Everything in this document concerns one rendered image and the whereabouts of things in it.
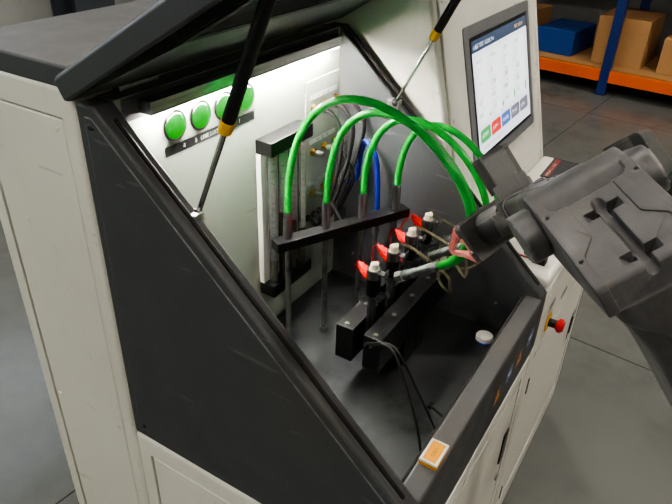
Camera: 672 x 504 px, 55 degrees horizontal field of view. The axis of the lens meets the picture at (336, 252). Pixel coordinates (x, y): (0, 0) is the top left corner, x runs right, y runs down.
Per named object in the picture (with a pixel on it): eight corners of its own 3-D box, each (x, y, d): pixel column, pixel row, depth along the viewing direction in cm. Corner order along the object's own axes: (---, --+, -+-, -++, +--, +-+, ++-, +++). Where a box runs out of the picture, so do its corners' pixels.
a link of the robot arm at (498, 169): (504, 238, 85) (563, 204, 83) (460, 164, 86) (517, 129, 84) (499, 237, 97) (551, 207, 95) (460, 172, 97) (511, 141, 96)
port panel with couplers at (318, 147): (316, 219, 147) (318, 85, 130) (304, 215, 148) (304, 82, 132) (345, 198, 156) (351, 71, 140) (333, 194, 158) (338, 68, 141)
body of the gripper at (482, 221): (451, 230, 99) (478, 214, 93) (491, 200, 104) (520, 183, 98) (475, 265, 99) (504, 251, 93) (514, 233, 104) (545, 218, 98)
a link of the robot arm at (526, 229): (545, 276, 47) (683, 200, 45) (505, 210, 47) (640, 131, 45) (502, 246, 89) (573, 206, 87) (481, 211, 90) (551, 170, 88)
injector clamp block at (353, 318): (375, 400, 129) (380, 341, 121) (333, 380, 133) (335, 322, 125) (444, 315, 154) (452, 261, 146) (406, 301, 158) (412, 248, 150)
